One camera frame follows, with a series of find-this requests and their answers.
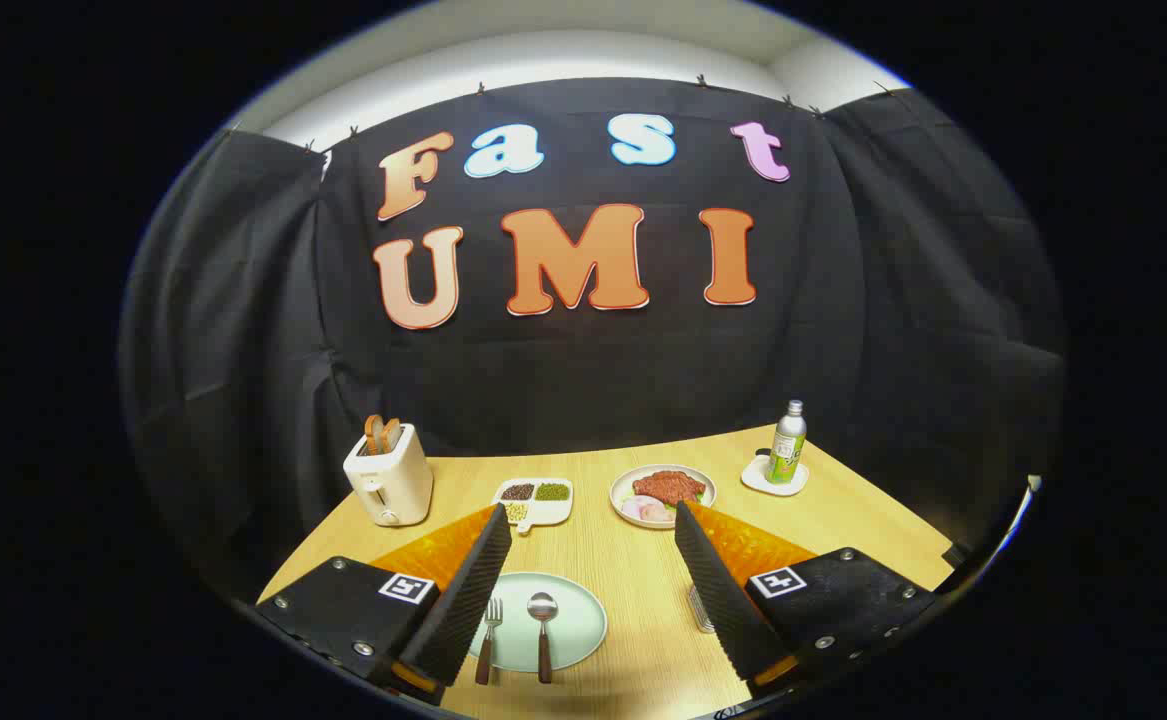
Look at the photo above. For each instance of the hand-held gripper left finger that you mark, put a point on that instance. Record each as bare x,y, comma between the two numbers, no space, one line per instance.
468,590

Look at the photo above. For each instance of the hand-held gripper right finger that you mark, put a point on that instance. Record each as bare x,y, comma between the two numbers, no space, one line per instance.
718,590

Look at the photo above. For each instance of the metal cutlery rack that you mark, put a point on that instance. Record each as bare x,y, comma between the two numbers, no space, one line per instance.
699,608

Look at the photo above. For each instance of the pile of yellow beans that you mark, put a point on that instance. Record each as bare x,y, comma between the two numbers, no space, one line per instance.
515,512

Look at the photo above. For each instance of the green lettuce leaf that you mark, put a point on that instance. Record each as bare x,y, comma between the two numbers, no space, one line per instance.
702,496

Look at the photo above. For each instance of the red pink meat slice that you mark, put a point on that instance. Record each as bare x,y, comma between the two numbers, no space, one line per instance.
657,513

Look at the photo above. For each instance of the pile of dark beans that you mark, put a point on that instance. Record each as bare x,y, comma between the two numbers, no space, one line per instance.
517,491

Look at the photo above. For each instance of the white divided dish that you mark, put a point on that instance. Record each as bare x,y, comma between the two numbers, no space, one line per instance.
543,508

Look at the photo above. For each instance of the light blue plate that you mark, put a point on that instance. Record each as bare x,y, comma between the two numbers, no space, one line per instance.
578,620

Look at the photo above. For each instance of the brown steak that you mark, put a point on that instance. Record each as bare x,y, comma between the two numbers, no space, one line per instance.
668,486

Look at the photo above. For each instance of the pale pink ham slice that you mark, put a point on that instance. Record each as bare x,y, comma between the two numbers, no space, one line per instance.
635,507

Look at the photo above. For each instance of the white square coaster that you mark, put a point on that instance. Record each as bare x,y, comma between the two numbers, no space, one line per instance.
755,476

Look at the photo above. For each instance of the white toaster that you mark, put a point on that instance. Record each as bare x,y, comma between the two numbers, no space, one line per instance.
393,485

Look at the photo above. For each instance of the pile of green beans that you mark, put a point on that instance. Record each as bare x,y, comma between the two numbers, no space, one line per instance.
552,491

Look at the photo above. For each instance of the white oval food plate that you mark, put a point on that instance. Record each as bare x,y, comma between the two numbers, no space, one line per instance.
623,487

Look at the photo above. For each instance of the silver bottle green label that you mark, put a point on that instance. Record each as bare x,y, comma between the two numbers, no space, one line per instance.
788,450

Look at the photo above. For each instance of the brown toast slice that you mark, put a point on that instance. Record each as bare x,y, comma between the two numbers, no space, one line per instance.
373,435
391,433

